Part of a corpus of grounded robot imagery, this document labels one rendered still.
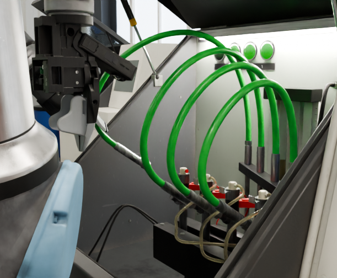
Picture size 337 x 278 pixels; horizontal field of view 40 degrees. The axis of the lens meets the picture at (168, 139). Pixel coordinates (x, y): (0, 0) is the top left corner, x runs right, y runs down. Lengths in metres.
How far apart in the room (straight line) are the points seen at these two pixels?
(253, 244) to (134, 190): 0.68
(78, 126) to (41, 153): 0.39
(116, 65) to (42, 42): 0.12
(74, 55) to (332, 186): 0.45
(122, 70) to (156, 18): 6.15
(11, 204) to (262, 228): 0.47
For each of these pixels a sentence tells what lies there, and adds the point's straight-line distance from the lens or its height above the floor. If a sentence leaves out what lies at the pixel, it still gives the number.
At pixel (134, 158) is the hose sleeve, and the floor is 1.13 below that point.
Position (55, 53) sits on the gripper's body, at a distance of 0.72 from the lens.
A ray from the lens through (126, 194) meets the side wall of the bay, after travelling 1.34.
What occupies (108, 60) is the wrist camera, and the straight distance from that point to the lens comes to 0.76.
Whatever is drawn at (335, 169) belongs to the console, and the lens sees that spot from 0.78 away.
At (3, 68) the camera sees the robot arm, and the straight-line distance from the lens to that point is 0.33.
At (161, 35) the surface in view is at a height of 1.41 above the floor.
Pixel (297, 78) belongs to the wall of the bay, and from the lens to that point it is 1.15.
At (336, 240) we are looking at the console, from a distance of 0.76.
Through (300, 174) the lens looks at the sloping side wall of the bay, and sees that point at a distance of 0.77.
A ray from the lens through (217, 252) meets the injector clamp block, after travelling 0.93.
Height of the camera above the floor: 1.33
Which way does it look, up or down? 9 degrees down
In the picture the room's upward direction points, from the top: straight up
